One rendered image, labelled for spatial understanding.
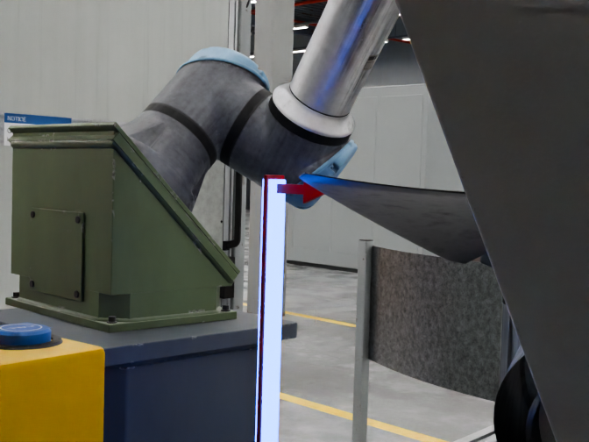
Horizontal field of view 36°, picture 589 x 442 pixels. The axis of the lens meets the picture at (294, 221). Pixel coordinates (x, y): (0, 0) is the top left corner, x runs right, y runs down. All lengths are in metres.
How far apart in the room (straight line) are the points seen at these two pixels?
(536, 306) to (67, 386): 0.34
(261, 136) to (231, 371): 0.30
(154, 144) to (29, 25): 1.29
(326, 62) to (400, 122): 9.56
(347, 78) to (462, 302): 1.72
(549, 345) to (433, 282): 2.47
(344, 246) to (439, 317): 8.41
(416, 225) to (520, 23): 0.48
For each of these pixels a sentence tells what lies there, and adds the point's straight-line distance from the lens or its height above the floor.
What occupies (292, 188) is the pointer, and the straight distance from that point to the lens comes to 0.79.
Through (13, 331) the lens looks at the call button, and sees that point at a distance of 0.64.
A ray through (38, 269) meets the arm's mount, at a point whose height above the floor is 1.06.
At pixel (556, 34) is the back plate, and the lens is 0.30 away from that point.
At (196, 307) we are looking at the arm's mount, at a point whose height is 1.02.
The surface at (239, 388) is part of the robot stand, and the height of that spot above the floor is 0.92.
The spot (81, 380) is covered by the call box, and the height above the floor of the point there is 1.05.
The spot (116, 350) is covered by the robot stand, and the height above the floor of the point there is 1.00.
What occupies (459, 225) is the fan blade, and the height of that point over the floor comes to 1.16.
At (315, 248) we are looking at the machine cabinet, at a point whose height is 0.24.
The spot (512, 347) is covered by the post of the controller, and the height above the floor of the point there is 0.97.
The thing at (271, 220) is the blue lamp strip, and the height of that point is 1.15.
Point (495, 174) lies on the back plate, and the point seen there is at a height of 1.20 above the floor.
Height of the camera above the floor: 1.19
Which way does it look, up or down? 3 degrees down
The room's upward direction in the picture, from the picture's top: 2 degrees clockwise
